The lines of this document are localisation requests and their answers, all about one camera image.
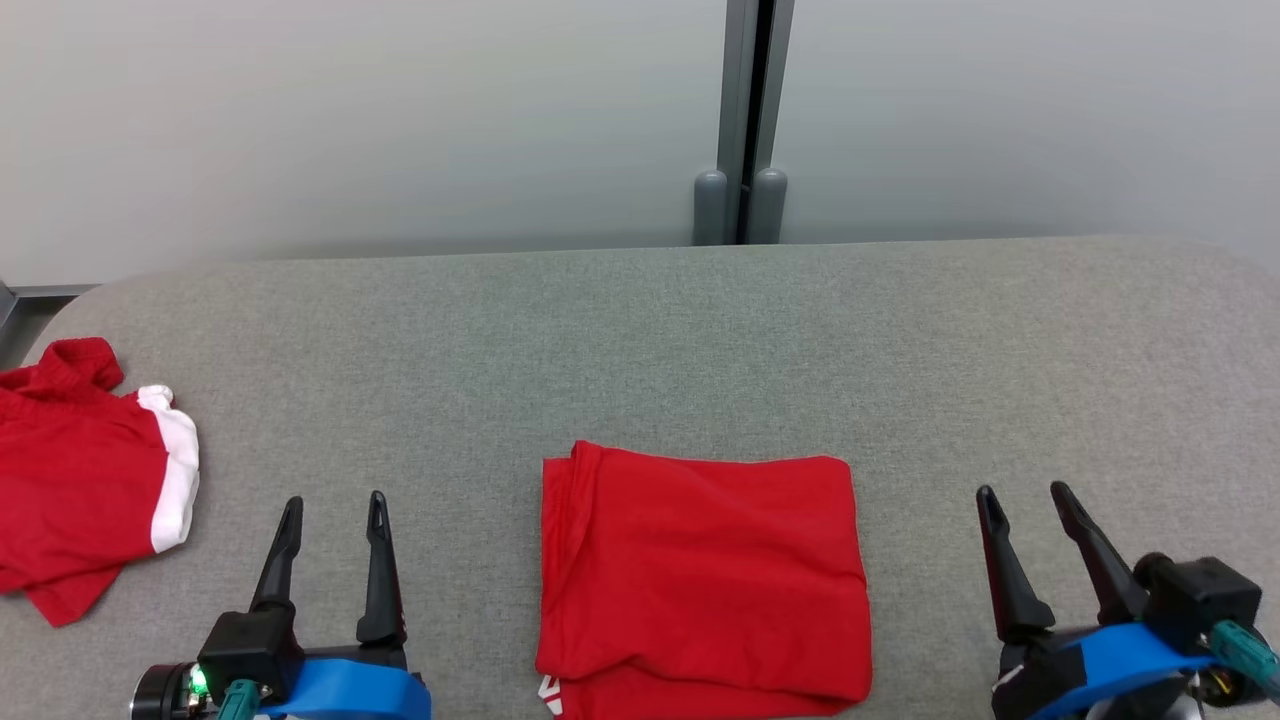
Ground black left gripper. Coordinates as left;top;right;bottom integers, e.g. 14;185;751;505
130;490;409;720

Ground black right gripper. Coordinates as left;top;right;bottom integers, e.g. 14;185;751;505
976;481;1149;720

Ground red shorts with white trim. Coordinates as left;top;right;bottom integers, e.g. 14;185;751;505
0;337;201;628

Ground red jersey with white sleeves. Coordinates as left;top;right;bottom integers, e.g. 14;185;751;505
535;440;873;720

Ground teal right camera cable plug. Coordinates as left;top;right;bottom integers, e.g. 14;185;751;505
1210;620;1280;701

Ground grey partition post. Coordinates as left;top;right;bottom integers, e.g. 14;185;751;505
692;0;796;246

